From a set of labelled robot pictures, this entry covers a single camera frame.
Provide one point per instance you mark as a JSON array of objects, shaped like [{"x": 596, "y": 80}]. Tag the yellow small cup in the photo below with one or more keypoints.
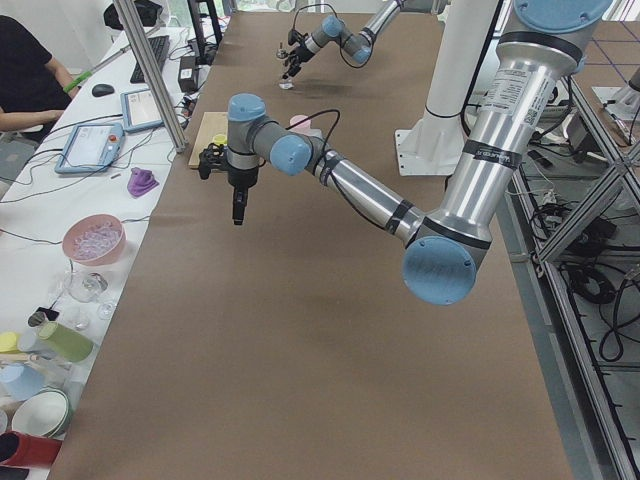
[{"x": 9, "y": 342}]

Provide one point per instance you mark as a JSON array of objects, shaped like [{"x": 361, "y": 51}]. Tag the pink bowl with ice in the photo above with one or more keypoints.
[{"x": 95, "y": 240}]

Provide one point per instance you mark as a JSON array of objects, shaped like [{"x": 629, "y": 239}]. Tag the silver digital kitchen scale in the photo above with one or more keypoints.
[{"x": 315, "y": 136}]

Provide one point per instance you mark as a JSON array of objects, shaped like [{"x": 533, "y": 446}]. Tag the white green bowl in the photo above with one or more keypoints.
[{"x": 46, "y": 414}]

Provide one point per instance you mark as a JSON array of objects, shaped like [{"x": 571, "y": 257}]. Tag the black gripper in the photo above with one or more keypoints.
[
  {"x": 300, "y": 53},
  {"x": 239, "y": 178}
]

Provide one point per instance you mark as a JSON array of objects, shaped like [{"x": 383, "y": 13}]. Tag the lemon slice bottom front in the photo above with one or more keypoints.
[{"x": 220, "y": 139}]

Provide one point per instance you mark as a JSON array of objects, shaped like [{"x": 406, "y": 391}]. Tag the aluminium frame post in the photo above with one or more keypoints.
[{"x": 131, "y": 22}]

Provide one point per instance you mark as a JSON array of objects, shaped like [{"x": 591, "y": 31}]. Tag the pink plastic cup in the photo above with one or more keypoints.
[{"x": 300, "y": 124}]

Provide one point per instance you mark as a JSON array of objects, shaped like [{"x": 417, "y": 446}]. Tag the light blue cup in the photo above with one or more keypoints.
[{"x": 21, "y": 381}]

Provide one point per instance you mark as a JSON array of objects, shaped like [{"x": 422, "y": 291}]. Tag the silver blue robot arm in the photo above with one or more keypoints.
[
  {"x": 355, "y": 48},
  {"x": 544, "y": 41}
]

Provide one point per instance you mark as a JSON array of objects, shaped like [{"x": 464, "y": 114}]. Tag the far blue teach pendant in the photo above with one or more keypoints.
[{"x": 139, "y": 111}]

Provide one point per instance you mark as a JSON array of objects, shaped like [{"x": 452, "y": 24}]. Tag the person in black shirt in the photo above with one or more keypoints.
[{"x": 32, "y": 83}]

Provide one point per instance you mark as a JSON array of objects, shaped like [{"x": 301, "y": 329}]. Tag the red cup lying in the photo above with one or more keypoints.
[{"x": 23, "y": 450}]

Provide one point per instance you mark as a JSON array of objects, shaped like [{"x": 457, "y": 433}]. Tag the clear wine glass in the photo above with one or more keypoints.
[{"x": 91, "y": 287}]

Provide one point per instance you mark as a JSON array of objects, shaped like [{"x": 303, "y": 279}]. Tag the black power adapter box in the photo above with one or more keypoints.
[{"x": 188, "y": 76}]

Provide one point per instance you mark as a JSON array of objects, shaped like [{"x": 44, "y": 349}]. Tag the black computer mouse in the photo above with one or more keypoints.
[{"x": 101, "y": 90}]

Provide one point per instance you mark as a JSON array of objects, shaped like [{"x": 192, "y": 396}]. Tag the near blue teach pendant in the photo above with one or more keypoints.
[{"x": 91, "y": 147}]

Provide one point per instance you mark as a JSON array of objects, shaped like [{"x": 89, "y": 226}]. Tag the green cup lying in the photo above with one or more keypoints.
[{"x": 71, "y": 345}]

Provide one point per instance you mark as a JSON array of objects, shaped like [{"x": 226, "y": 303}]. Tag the bamboo cutting board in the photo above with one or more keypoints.
[{"x": 212, "y": 124}]

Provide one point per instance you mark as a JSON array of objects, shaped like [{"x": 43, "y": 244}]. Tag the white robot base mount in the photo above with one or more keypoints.
[{"x": 434, "y": 144}]

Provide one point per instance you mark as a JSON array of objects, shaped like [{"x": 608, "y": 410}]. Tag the blue teach pendant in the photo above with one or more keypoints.
[
  {"x": 139, "y": 111},
  {"x": 91, "y": 147}
]

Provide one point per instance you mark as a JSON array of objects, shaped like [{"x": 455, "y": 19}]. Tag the clear glass sauce bottle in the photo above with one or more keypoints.
[{"x": 285, "y": 81}]

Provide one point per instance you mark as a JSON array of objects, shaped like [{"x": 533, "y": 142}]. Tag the purple silicone object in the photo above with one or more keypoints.
[{"x": 141, "y": 181}]

